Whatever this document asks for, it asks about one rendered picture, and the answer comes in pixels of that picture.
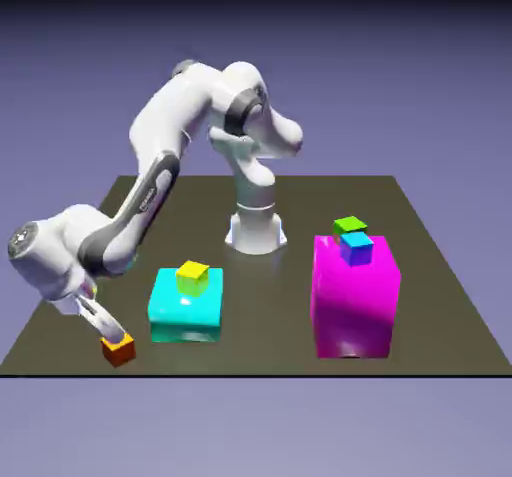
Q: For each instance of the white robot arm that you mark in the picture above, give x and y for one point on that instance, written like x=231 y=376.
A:
x=168 y=125

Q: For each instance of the small orange cube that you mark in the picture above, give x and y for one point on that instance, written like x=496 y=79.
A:
x=119 y=351

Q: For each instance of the small green cube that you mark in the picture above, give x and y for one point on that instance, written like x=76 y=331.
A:
x=348 y=224

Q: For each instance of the large cyan box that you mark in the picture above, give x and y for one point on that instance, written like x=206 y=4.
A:
x=184 y=313

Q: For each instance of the small yellow cube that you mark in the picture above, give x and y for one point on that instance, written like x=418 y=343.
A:
x=192 y=278

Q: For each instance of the small blue cube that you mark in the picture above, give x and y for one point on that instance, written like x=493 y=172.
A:
x=356 y=248

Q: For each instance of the large magenta box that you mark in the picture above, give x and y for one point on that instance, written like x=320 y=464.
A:
x=353 y=305

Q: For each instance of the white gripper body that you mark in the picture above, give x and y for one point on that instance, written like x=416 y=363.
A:
x=99 y=317

